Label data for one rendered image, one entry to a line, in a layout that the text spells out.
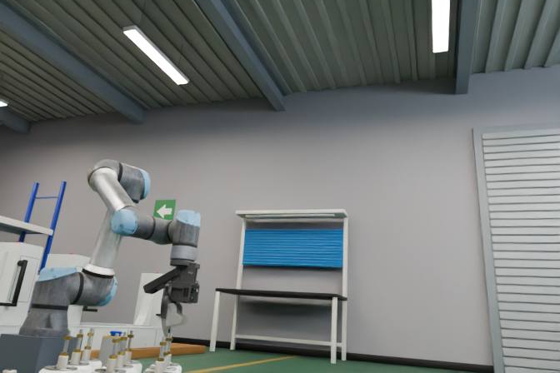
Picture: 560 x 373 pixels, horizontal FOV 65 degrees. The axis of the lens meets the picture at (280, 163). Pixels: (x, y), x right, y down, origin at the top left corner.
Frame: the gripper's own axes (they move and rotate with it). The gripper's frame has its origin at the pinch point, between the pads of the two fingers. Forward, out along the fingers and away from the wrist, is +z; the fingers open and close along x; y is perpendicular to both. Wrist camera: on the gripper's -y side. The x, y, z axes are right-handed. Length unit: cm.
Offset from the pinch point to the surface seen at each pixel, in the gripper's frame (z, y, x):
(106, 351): 8.2, -27.7, 16.3
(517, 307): -40, 218, 461
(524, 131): -264, 249, 457
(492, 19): -366, 196, 352
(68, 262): -38, -184, 192
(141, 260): -83, -316, 535
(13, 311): 1, -183, 147
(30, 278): -21, -182, 153
